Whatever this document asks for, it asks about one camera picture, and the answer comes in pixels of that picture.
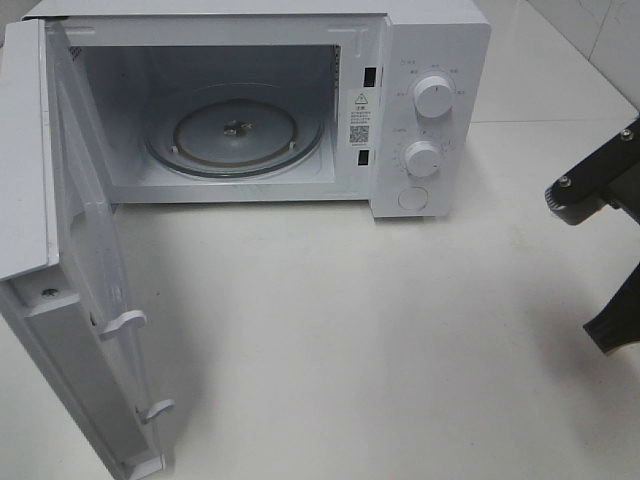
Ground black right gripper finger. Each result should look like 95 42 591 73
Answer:
583 266 639 355

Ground white door release button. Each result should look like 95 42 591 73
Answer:
398 187 428 211

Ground white control knob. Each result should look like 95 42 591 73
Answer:
411 72 454 119
404 141 442 178

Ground white microwave door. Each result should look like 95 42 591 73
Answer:
1 19 173 479

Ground white microwave oven body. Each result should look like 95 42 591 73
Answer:
21 1 491 218

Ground white warning label sticker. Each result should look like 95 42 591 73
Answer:
346 89 377 147

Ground glass microwave turntable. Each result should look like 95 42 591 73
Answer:
144 83 328 179

